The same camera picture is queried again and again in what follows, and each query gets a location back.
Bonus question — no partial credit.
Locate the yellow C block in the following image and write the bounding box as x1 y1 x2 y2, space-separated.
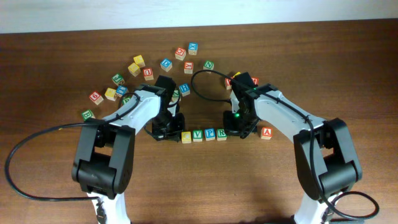
181 131 192 144

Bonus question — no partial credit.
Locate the green R block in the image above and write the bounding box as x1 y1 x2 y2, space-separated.
216 129 228 141

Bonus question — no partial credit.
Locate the blue P block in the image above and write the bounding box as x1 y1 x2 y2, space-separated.
205 128 216 141

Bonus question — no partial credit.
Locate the green V block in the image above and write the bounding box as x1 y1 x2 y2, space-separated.
192 129 203 142

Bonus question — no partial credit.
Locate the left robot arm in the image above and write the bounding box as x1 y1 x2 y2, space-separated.
72 76 185 223

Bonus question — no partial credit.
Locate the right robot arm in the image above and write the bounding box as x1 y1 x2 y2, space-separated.
223 73 363 223

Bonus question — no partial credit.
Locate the red A block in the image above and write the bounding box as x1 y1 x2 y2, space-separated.
261 127 273 140

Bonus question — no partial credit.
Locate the green Z block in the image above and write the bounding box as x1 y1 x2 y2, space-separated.
172 90 180 102

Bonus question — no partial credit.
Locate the blue H block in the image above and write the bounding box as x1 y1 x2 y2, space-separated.
178 83 190 97

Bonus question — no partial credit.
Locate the red E block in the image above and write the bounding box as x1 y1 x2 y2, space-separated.
224 78 231 90

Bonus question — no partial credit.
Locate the red M block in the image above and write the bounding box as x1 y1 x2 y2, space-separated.
252 78 259 85

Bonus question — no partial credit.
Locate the green B block centre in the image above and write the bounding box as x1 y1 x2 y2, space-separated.
122 96 131 105

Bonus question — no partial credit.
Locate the green b block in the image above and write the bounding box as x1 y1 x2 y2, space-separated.
122 96 131 105
81 110 95 121

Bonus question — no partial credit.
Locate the blue L block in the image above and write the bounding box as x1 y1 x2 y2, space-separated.
116 85 129 97

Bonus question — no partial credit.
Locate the red U block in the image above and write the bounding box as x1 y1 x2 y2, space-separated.
142 68 154 81

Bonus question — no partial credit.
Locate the blue D block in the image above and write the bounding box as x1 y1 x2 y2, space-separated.
160 58 172 72

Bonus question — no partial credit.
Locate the yellow block left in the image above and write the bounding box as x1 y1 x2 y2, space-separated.
104 88 118 101

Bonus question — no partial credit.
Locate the red K block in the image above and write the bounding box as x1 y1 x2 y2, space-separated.
183 62 193 74

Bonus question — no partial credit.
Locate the yellow block lower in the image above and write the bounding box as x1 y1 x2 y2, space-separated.
127 63 141 77

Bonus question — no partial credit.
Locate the green N block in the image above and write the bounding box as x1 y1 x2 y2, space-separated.
203 60 215 73

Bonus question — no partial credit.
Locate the green J block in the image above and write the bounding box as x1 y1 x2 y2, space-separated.
111 73 125 86

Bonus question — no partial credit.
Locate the yellow block upper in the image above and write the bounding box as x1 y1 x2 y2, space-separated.
133 55 146 68

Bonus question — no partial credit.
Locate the red 6 block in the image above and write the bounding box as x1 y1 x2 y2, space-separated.
89 91 103 105

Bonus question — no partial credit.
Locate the red C block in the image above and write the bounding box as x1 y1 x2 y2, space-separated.
175 47 187 60

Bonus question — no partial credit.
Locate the green B block left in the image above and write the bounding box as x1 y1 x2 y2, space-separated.
81 110 95 121

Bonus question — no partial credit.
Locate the blue X block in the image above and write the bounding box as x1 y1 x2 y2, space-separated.
188 42 198 55

